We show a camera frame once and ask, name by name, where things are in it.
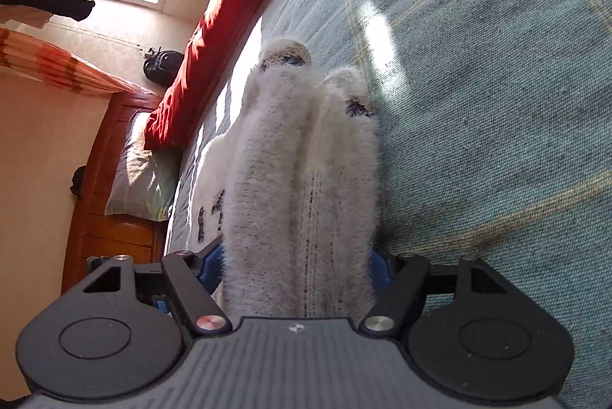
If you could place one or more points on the black backpack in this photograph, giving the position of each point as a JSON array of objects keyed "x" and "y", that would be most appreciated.
[{"x": 162, "y": 67}]

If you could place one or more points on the bed with green plaid sheet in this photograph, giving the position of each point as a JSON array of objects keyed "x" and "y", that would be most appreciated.
[{"x": 478, "y": 103}]

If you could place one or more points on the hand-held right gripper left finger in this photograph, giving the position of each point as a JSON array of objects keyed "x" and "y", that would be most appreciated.
[{"x": 213, "y": 265}]

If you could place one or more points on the dark cloth on headboard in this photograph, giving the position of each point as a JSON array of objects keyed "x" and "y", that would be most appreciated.
[{"x": 78, "y": 180}]

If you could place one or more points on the red duvet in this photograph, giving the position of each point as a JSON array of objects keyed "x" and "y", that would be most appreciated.
[{"x": 215, "y": 31}]

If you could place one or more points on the wooden headboard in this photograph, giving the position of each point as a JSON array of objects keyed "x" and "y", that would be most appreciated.
[{"x": 110, "y": 237}]

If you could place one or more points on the orange striped curtain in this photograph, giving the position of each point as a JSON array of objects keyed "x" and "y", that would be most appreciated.
[{"x": 57, "y": 60}]

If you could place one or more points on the white hanging garment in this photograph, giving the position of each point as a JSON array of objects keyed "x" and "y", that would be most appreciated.
[{"x": 24, "y": 15}]

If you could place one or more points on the cream fluffy sweater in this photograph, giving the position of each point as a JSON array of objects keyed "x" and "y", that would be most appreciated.
[{"x": 296, "y": 198}]

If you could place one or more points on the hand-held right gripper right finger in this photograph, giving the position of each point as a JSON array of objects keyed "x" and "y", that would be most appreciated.
[{"x": 381, "y": 270}]

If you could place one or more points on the grey checked pillow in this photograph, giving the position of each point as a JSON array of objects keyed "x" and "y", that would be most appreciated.
[{"x": 143, "y": 170}]

